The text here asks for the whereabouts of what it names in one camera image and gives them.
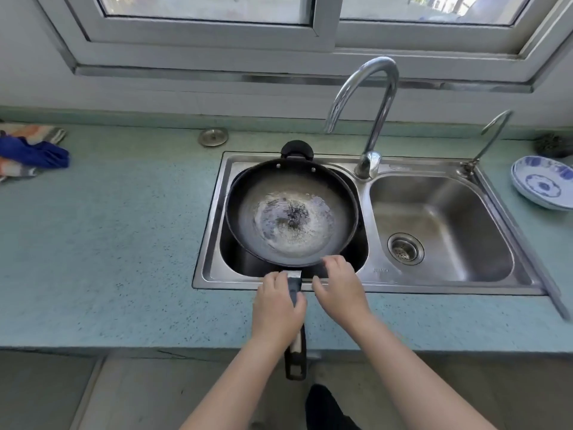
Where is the black wok with long handle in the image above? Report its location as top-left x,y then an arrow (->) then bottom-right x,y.
225,140 -> 360,381

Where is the orange striped cloth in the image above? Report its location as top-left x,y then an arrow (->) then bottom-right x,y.
0,124 -> 68,184

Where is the metal sink drain strainer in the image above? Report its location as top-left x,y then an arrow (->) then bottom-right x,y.
388,233 -> 425,266

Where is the stainless steel double sink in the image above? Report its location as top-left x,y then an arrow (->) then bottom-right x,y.
192,151 -> 549,296

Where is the tall chrome gooseneck faucet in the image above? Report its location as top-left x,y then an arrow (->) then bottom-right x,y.
324,56 -> 399,180

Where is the blue and white bowl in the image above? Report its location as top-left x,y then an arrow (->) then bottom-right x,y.
511,156 -> 573,212

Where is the person's right forearm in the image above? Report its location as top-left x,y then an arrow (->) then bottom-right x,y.
345,311 -> 498,430

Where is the person's left hand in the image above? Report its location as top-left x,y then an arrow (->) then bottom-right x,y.
252,271 -> 308,350

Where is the dark steel wool scrubber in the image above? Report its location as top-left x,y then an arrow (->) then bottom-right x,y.
535,133 -> 570,158

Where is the small thin chrome faucet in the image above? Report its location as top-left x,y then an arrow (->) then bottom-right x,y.
457,110 -> 514,176

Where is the round metal sink plug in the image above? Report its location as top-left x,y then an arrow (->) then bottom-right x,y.
198,128 -> 229,148

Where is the person's left forearm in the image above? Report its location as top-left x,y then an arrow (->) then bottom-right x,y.
179,331 -> 296,430

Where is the person's right hand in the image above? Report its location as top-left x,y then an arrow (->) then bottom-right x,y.
312,256 -> 374,329

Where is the blue cloth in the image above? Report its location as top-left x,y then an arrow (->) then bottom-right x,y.
0,135 -> 70,170

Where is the white window frame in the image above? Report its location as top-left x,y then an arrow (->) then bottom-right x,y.
33,0 -> 573,93

